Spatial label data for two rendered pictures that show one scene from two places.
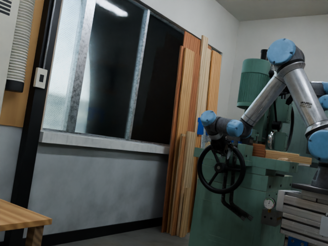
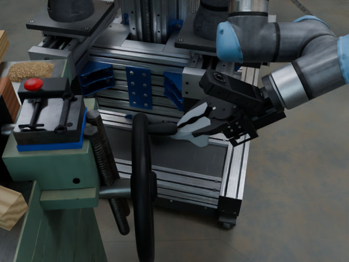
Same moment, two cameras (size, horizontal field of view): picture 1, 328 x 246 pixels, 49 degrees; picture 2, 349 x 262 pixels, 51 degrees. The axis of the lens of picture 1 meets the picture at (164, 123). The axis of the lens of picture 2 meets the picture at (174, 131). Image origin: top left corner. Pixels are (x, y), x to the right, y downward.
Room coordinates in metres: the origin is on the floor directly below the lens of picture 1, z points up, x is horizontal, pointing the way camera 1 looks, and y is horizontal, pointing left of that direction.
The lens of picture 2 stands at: (2.21, 0.03, 1.38)
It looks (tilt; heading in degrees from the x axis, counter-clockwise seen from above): 44 degrees down; 232
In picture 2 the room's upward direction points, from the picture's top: straight up
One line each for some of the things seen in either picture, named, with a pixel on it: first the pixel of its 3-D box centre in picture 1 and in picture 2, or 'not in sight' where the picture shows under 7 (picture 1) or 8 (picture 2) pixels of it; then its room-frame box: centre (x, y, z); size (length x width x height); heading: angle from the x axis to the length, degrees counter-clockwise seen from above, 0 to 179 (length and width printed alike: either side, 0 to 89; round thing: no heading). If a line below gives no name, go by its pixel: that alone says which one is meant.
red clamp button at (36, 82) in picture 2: not in sight; (33, 84); (2.10, -0.49, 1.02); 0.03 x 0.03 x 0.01
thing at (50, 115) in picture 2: (239, 138); (50, 110); (2.10, -0.46, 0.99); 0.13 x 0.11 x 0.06; 57
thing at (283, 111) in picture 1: (283, 111); not in sight; (2.37, -0.78, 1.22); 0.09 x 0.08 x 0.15; 147
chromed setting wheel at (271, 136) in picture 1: (272, 139); not in sight; (2.32, -0.71, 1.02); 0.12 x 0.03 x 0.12; 147
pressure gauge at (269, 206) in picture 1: (269, 205); not in sight; (1.96, -0.64, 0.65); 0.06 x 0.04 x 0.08; 57
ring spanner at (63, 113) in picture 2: not in sight; (64, 112); (2.09, -0.42, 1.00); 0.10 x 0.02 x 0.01; 57
